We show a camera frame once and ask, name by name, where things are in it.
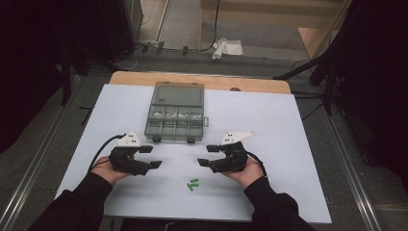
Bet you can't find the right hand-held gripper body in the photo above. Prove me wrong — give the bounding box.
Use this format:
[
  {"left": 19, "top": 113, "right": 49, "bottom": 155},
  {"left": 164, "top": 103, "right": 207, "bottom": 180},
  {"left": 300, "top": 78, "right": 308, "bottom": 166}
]
[{"left": 210, "top": 130, "right": 256, "bottom": 174}]

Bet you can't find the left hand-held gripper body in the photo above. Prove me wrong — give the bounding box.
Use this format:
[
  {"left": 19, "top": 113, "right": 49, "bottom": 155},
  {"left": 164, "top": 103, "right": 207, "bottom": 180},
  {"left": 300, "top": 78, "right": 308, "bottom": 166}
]
[{"left": 109, "top": 131, "right": 152, "bottom": 176}]

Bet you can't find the translucent grey compartment box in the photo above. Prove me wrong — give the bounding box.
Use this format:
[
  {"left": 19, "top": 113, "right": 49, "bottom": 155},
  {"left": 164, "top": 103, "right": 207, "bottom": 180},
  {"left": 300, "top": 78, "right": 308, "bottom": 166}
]
[{"left": 143, "top": 81, "right": 210, "bottom": 144}]

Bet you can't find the person's right hand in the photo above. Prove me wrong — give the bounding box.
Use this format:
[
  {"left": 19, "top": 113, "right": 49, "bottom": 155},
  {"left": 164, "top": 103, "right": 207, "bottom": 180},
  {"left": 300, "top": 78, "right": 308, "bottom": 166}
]
[{"left": 221, "top": 157, "right": 265, "bottom": 191}]

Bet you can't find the person's left hand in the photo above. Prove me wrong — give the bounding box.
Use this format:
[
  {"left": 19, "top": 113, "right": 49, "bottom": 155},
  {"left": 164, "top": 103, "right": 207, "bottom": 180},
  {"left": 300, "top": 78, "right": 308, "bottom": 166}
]
[{"left": 90, "top": 156, "right": 129, "bottom": 187}]

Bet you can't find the white board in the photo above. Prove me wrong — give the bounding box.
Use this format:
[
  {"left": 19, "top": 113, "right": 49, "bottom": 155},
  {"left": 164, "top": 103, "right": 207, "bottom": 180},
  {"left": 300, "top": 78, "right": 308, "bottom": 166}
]
[{"left": 55, "top": 84, "right": 333, "bottom": 224}]

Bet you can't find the wooden table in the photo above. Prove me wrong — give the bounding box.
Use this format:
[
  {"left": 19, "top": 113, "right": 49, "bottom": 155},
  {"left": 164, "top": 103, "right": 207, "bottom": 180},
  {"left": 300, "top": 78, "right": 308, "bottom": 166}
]
[{"left": 109, "top": 70, "right": 293, "bottom": 95}]

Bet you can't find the black metal stand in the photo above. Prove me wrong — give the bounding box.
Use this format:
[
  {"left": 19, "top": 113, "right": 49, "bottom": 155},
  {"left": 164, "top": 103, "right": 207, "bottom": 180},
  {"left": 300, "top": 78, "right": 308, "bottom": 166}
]
[
  {"left": 272, "top": 52, "right": 340, "bottom": 116},
  {"left": 61, "top": 44, "right": 107, "bottom": 106}
]

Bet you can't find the crumpled white paper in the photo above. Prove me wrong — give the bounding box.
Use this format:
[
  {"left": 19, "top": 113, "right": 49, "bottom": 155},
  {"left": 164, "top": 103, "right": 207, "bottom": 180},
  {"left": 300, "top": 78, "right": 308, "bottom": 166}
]
[{"left": 211, "top": 37, "right": 244, "bottom": 61}]

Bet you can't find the black cabinet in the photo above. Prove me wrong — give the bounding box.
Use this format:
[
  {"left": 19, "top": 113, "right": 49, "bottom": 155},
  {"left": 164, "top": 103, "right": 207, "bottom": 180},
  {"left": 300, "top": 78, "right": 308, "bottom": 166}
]
[{"left": 99, "top": 0, "right": 143, "bottom": 62}]

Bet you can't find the left hand-held gripper black cable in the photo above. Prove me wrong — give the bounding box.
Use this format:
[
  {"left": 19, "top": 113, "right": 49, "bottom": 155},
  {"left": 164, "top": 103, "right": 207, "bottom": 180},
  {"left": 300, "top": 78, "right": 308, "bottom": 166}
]
[{"left": 88, "top": 134, "right": 127, "bottom": 172}]

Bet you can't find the hand-held gripper black cable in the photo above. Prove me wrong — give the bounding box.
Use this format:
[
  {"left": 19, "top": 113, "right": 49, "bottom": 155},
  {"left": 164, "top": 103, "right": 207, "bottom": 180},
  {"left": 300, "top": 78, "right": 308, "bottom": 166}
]
[
  {"left": 246, "top": 151, "right": 268, "bottom": 178},
  {"left": 88, "top": 134, "right": 127, "bottom": 172}
]

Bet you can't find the right hand-held gripper black cable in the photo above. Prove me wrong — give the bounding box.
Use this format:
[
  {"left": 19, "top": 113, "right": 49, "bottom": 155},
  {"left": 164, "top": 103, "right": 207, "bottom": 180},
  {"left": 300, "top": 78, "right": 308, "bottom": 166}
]
[{"left": 246, "top": 151, "right": 268, "bottom": 178}]

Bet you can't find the metal floor rail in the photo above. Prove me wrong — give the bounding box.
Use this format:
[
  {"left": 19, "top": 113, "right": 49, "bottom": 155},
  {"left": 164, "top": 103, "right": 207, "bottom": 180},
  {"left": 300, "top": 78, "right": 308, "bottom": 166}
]
[
  {"left": 320, "top": 105, "right": 383, "bottom": 231},
  {"left": 0, "top": 75, "right": 82, "bottom": 231}
]

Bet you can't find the black floor cable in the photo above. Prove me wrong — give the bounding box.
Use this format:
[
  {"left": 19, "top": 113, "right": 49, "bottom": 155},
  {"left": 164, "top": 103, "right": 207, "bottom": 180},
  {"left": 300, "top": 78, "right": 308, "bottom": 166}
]
[{"left": 198, "top": 0, "right": 221, "bottom": 53}]

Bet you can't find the light wooden frame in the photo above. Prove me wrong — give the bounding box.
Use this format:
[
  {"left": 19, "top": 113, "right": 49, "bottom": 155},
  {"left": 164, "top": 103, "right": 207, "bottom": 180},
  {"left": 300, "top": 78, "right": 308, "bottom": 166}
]
[{"left": 197, "top": 0, "right": 354, "bottom": 60}]

